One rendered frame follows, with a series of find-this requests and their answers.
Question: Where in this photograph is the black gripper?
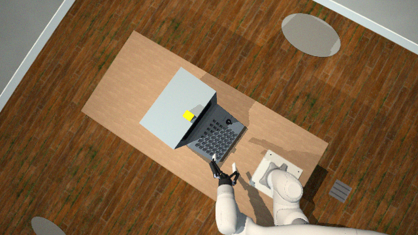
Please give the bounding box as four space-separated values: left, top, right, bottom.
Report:
209 154 240 186

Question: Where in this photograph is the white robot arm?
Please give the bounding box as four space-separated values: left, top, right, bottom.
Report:
216 162 390 235

